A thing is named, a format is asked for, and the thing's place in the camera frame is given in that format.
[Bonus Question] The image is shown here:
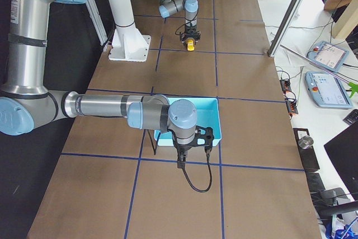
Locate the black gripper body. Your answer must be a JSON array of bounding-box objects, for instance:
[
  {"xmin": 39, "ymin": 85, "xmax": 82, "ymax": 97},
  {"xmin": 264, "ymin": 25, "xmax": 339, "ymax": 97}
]
[{"xmin": 180, "ymin": 29, "xmax": 201, "ymax": 40}]

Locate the yellow beetle toy car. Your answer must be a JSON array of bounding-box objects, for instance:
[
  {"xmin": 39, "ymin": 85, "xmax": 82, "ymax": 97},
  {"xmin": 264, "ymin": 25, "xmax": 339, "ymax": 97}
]
[{"xmin": 186, "ymin": 38, "xmax": 195, "ymax": 51}]

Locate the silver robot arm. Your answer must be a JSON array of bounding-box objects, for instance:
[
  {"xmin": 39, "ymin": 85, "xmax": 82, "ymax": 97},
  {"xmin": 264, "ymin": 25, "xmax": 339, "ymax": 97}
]
[{"xmin": 1, "ymin": 0, "xmax": 199, "ymax": 148}]

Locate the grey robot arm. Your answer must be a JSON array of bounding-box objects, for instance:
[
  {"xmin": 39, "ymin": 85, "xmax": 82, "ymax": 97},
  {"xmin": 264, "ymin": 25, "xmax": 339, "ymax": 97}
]
[{"xmin": 159, "ymin": 0, "xmax": 201, "ymax": 51}]

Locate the light blue plastic bin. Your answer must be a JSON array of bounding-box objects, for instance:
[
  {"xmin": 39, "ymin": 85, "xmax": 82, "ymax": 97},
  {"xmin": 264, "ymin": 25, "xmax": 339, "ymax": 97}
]
[{"xmin": 168, "ymin": 97, "xmax": 222, "ymax": 147}]

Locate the upper black orange connector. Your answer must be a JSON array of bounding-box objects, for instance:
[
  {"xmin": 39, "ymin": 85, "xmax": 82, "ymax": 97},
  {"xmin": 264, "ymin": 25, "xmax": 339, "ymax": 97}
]
[{"xmin": 280, "ymin": 78, "xmax": 291, "ymax": 93}]

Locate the black orange connector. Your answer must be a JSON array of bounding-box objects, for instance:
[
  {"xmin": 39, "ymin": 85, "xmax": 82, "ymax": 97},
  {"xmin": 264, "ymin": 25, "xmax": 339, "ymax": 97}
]
[
  {"xmin": 285, "ymin": 98, "xmax": 298, "ymax": 116},
  {"xmin": 280, "ymin": 78, "xmax": 291, "ymax": 93}
]

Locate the lower black orange connector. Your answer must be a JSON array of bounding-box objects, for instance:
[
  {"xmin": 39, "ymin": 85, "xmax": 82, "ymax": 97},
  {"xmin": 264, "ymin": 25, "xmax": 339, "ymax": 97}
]
[{"xmin": 285, "ymin": 98, "xmax": 298, "ymax": 116}]

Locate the upper teach pendant tablet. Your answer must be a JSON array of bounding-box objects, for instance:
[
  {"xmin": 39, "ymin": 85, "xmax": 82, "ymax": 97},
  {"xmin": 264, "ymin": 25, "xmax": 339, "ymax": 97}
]
[{"xmin": 307, "ymin": 41, "xmax": 349, "ymax": 72}]

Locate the teach pendant tablet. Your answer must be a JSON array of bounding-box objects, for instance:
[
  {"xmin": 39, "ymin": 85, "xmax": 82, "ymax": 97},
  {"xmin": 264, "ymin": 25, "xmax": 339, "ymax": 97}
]
[
  {"xmin": 307, "ymin": 41, "xmax": 349, "ymax": 72},
  {"xmin": 305, "ymin": 72, "xmax": 353, "ymax": 109}
]

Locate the lower teach pendant tablet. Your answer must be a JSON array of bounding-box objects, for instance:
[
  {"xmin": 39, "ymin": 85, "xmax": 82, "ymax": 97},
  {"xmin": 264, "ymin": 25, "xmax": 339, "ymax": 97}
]
[{"xmin": 305, "ymin": 72, "xmax": 353, "ymax": 109}]

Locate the steel cup on block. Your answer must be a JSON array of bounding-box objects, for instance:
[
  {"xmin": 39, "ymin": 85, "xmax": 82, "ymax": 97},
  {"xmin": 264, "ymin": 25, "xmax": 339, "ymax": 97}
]
[{"xmin": 298, "ymin": 135, "xmax": 314, "ymax": 149}]

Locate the black laptop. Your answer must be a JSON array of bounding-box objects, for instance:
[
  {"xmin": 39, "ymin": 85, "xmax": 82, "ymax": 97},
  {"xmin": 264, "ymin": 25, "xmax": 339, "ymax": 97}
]
[{"xmin": 324, "ymin": 122, "xmax": 358, "ymax": 200}]

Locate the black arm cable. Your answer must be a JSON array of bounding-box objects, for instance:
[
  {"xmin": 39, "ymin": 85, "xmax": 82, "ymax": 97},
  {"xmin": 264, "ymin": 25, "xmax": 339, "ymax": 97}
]
[
  {"xmin": 175, "ymin": 12, "xmax": 196, "ymax": 36},
  {"xmin": 150, "ymin": 129, "xmax": 213, "ymax": 193}
]

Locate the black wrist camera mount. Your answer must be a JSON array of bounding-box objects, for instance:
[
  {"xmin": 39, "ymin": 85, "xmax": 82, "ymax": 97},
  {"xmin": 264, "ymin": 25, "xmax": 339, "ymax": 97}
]
[{"xmin": 189, "ymin": 125, "xmax": 214, "ymax": 149}]

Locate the aluminium frame post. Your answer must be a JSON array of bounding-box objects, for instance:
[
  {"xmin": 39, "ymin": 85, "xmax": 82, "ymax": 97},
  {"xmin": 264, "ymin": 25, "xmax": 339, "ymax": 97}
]
[{"xmin": 267, "ymin": 0, "xmax": 303, "ymax": 57}]

